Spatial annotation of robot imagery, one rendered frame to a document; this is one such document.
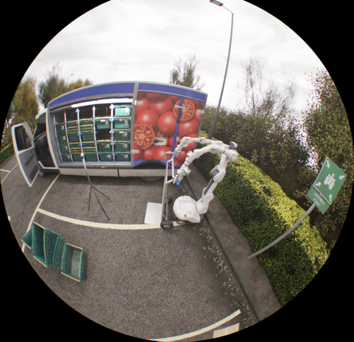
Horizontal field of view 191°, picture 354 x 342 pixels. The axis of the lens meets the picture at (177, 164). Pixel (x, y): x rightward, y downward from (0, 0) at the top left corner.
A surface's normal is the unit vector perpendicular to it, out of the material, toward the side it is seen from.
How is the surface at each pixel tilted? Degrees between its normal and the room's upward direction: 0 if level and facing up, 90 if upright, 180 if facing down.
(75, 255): 0
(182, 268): 0
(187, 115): 90
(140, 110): 90
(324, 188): 90
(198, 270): 0
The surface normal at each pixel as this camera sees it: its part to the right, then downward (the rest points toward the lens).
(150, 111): 0.26, 0.52
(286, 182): -0.66, -0.47
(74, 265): 0.17, -0.85
